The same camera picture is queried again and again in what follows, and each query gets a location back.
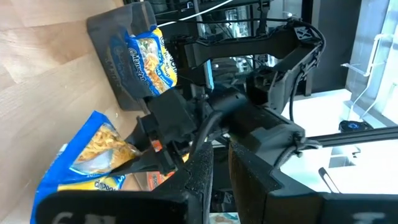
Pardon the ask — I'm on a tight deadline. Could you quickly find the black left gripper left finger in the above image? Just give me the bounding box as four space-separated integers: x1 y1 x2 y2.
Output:
34 142 215 224

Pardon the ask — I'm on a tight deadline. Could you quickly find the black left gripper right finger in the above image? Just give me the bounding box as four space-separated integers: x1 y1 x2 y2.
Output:
229 141 398 224

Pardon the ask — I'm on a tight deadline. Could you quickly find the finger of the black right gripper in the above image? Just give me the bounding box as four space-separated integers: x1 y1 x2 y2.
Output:
110 155 165 175
126 119 150 150

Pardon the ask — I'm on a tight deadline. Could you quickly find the orange Maruchan ramen packet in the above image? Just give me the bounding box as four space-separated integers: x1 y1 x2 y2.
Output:
146 152 189 191

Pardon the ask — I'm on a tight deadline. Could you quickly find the blue Maruchan ramen packet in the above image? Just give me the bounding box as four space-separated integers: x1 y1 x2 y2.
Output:
107 34 147 97
30 110 142 223
57 174 127 192

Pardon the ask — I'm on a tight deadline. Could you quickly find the blue soy sauce ramen packet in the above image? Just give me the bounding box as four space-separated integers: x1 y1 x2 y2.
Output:
125 26 178 96

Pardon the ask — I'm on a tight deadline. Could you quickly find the dark translucent plastic bin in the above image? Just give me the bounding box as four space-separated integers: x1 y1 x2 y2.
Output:
86 1 187 112

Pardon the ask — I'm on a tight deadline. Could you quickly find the round black device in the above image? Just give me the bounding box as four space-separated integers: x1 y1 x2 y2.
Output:
338 119 374 134

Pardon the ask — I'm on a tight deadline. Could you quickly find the white cable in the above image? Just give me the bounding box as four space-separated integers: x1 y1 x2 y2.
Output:
157 0 234 28

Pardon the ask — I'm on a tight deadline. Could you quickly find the black frame post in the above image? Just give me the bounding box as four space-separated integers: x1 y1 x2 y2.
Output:
303 126 398 149

